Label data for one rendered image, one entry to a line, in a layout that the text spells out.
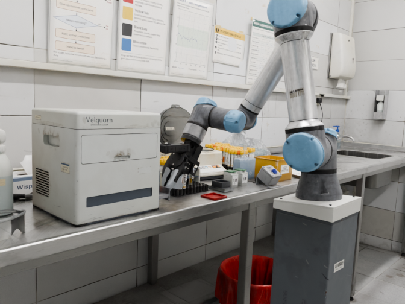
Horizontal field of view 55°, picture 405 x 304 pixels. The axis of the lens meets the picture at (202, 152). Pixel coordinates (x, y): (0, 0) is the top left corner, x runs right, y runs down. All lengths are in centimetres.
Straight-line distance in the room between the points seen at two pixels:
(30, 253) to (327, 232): 83
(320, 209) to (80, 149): 71
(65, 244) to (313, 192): 75
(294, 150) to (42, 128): 73
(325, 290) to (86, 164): 81
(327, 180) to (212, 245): 133
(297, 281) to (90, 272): 100
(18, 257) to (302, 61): 90
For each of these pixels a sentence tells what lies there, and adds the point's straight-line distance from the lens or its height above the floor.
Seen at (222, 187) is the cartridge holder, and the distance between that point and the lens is 149.
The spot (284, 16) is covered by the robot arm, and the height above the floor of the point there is 147.
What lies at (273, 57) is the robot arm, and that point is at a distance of 136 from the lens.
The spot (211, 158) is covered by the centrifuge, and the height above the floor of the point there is 96.
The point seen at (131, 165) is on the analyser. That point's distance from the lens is 112.
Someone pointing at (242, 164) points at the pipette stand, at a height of 95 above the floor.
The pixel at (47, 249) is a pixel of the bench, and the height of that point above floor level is 85.
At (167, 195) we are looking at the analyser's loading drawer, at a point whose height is 91.
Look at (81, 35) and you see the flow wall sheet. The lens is 176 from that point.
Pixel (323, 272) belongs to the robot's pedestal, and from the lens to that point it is 131.
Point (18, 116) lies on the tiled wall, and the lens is 165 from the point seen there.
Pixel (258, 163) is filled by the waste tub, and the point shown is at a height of 95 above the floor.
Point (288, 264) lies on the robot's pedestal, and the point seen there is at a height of 69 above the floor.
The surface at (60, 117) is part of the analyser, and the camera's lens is 109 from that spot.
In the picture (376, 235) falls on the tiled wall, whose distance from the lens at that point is 389.
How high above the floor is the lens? 120
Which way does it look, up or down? 7 degrees down
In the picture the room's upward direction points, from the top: 2 degrees clockwise
